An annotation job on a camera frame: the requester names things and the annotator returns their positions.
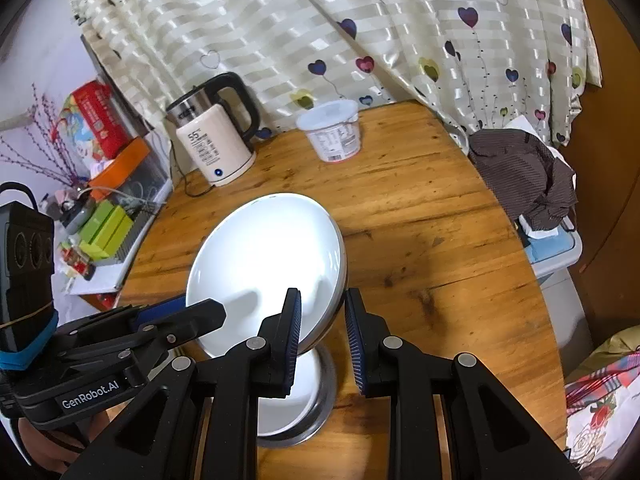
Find red jar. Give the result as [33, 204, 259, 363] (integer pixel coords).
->
[60, 242, 97, 282]

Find black white striped box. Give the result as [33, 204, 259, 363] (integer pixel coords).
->
[107, 207, 157, 264]

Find orange lidded clear box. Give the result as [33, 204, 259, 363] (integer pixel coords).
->
[87, 137, 173, 207]

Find grey dish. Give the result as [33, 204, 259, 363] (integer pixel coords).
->
[62, 205, 97, 234]

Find white tray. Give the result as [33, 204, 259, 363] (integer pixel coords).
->
[65, 260, 137, 297]

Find white plastic tub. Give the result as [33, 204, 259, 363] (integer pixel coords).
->
[296, 100, 362, 163]

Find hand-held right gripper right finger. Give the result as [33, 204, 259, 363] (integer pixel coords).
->
[344, 287, 583, 480]

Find brown wooden door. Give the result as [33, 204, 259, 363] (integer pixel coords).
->
[575, 0, 640, 311]

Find pink flower branches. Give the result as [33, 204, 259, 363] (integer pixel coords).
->
[0, 85, 87, 187]

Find red box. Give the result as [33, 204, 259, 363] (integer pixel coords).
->
[70, 80, 132, 158]

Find stainless steel bowl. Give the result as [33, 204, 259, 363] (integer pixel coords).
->
[257, 345, 337, 448]

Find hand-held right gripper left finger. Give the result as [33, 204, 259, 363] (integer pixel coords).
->
[60, 287, 304, 480]

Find cream electric kettle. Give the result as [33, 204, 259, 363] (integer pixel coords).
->
[165, 71, 262, 187]

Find green boxes stack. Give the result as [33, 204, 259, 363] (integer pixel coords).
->
[82, 207, 135, 262]

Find brown striped cloth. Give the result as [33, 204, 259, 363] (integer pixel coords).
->
[470, 129, 577, 231]

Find green box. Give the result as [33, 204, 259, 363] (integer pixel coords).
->
[77, 200, 118, 253]

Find floral printed cloth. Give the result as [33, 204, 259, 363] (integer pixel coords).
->
[565, 350, 640, 470]

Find orange red container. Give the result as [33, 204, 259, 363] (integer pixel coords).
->
[82, 290, 122, 312]

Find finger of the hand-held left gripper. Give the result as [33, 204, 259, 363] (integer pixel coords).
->
[65, 298, 227, 381]
[57, 294, 188, 346]

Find white cable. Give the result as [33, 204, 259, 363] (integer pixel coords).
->
[82, 185, 167, 207]

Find black kettle cable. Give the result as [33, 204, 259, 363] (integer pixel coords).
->
[177, 160, 221, 199]

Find person's left hand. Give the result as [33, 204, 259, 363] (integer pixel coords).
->
[20, 410, 98, 477]

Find colourful printed box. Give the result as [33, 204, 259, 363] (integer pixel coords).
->
[50, 97, 107, 162]

